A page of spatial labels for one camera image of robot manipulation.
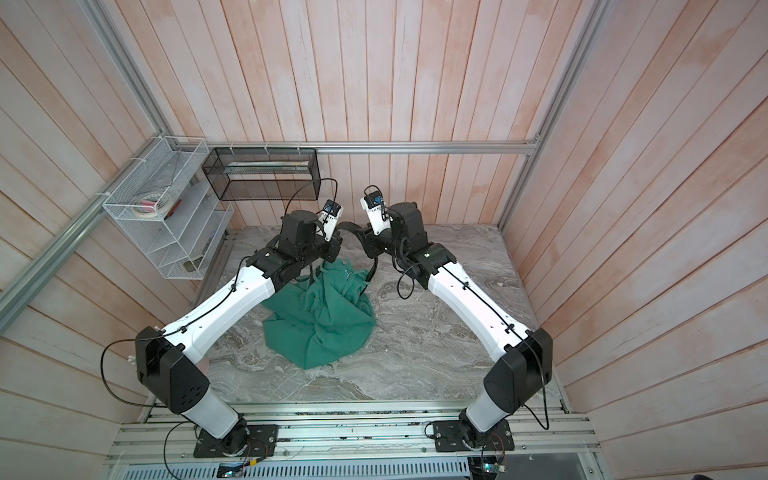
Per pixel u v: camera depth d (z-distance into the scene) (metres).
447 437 0.73
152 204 0.74
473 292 0.49
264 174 1.07
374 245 0.66
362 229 0.75
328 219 0.66
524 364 0.41
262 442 0.73
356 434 0.75
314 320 0.88
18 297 0.53
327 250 0.70
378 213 0.64
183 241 0.79
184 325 0.45
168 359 0.42
